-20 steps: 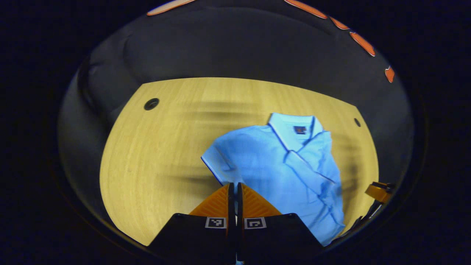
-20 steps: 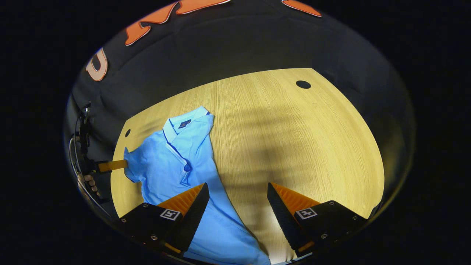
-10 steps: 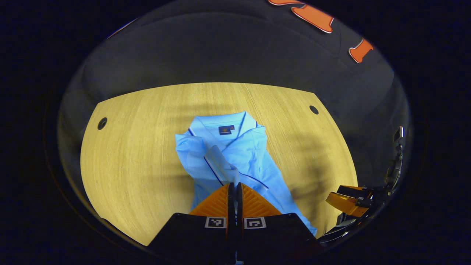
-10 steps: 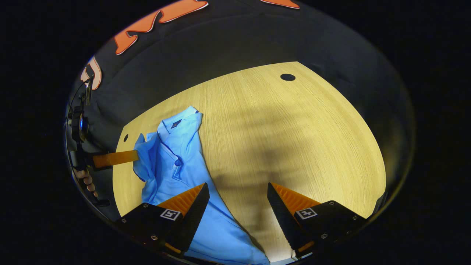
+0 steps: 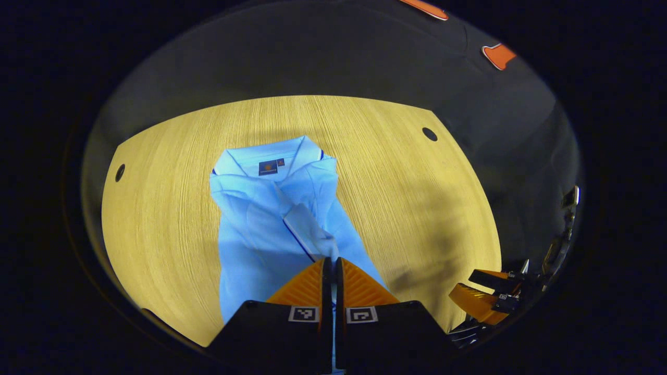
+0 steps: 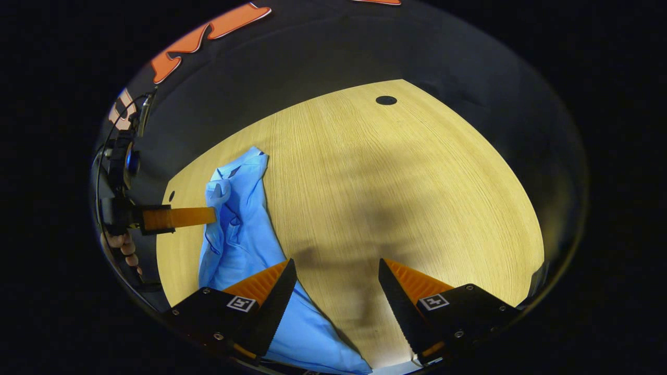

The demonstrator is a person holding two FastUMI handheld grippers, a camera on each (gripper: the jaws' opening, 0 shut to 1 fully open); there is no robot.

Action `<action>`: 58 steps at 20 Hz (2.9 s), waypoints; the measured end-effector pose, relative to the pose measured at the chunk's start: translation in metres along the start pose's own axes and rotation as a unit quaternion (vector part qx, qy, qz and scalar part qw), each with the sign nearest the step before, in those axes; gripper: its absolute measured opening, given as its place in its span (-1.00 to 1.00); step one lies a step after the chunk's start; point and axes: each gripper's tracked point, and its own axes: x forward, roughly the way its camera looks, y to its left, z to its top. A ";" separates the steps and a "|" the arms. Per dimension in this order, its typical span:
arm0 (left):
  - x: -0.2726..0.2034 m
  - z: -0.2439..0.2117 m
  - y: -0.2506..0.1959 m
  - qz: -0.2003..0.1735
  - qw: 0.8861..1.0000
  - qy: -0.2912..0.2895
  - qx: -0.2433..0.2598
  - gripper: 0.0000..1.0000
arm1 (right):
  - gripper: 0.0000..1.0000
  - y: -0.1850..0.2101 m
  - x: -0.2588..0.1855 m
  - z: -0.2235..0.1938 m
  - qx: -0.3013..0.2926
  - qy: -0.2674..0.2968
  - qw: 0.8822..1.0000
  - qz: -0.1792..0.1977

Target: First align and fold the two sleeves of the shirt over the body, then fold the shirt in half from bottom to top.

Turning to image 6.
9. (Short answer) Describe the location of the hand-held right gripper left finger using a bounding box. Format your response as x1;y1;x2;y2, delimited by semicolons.
162;259;298;363

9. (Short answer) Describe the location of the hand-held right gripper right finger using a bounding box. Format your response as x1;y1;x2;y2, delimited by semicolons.
378;258;523;365

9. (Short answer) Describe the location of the light blue T-shirt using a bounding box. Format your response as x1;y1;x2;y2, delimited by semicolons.
197;146;374;375

